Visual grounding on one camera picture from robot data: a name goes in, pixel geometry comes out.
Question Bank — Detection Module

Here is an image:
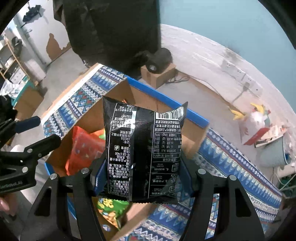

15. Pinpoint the red snack bag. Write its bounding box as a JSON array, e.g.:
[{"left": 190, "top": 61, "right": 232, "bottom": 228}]
[{"left": 65, "top": 126, "right": 105, "bottom": 176}]

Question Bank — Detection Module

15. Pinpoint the green snack bag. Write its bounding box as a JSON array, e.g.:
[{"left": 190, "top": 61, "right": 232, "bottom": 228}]
[{"left": 96, "top": 197, "right": 130, "bottom": 229}]

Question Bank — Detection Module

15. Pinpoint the black printed snack bag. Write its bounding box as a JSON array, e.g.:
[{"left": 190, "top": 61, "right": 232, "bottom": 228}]
[{"left": 102, "top": 97, "right": 188, "bottom": 203}]

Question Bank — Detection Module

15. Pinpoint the orange chips bag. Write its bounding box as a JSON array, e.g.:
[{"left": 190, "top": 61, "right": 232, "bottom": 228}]
[{"left": 89, "top": 97, "right": 126, "bottom": 141}]

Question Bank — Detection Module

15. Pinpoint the person's left hand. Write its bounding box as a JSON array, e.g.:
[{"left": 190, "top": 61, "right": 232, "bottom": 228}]
[{"left": 0, "top": 193, "right": 18, "bottom": 216}]

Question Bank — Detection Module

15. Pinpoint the blue cardboard box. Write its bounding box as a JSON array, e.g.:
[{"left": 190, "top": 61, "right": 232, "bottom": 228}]
[{"left": 45, "top": 76, "right": 210, "bottom": 241}]

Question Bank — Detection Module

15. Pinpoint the patterned blue table cloth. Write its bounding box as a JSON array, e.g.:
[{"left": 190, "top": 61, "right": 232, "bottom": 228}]
[{"left": 41, "top": 64, "right": 282, "bottom": 240}]

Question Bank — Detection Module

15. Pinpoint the red white paper bag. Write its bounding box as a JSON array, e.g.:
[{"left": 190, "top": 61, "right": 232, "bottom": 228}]
[{"left": 230, "top": 102, "right": 271, "bottom": 146}]

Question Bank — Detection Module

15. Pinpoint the light blue trash bin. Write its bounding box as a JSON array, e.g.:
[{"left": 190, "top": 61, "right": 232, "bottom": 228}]
[{"left": 259, "top": 136, "right": 292, "bottom": 168}]

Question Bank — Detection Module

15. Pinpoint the white flat carton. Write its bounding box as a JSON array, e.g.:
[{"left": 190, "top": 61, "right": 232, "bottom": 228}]
[{"left": 254, "top": 125, "right": 287, "bottom": 148}]

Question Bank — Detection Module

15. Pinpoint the small cardboard box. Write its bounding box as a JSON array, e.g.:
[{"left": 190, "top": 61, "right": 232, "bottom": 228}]
[{"left": 140, "top": 63, "right": 177, "bottom": 89}]

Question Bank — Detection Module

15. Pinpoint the black round speaker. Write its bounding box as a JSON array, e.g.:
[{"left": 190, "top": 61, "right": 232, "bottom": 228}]
[{"left": 136, "top": 48, "right": 173, "bottom": 74}]

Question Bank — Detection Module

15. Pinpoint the dark hanging garment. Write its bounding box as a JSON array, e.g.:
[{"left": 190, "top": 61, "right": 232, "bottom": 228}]
[{"left": 53, "top": 0, "right": 161, "bottom": 79}]

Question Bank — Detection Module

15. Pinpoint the white wall socket strip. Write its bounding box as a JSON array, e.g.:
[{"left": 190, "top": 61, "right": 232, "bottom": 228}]
[{"left": 221, "top": 60, "right": 263, "bottom": 97}]

